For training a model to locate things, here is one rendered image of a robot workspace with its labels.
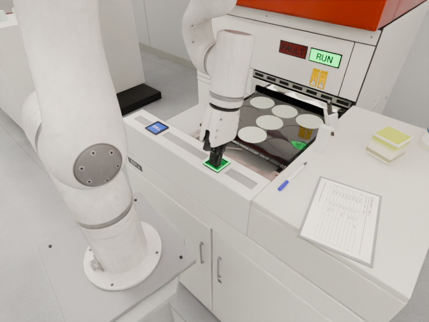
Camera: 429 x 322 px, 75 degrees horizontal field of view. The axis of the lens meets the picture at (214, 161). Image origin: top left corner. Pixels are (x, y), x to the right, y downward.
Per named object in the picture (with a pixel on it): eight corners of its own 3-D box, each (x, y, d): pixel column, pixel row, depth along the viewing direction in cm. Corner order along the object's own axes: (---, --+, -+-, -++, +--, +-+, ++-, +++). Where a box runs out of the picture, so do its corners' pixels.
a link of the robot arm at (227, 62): (199, 87, 66) (226, 99, 61) (207, 26, 60) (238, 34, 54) (224, 84, 72) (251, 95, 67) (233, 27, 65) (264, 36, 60)
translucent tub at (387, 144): (379, 143, 84) (388, 124, 79) (403, 156, 79) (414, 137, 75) (363, 151, 81) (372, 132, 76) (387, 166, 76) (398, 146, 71)
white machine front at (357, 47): (200, 77, 154) (197, -6, 129) (345, 134, 113) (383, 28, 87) (196, 79, 153) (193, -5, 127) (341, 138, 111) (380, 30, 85)
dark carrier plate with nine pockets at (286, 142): (258, 93, 124) (258, 92, 124) (332, 121, 106) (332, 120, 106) (204, 124, 104) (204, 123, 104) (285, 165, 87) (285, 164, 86)
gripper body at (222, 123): (226, 92, 73) (220, 131, 79) (199, 98, 66) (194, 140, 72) (249, 101, 69) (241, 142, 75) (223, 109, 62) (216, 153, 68)
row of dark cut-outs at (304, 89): (253, 75, 126) (254, 69, 125) (350, 107, 104) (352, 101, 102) (253, 75, 126) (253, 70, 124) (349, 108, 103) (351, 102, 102)
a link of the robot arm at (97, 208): (86, 240, 52) (27, 135, 36) (54, 186, 63) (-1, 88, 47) (143, 206, 58) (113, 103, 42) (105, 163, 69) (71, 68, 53)
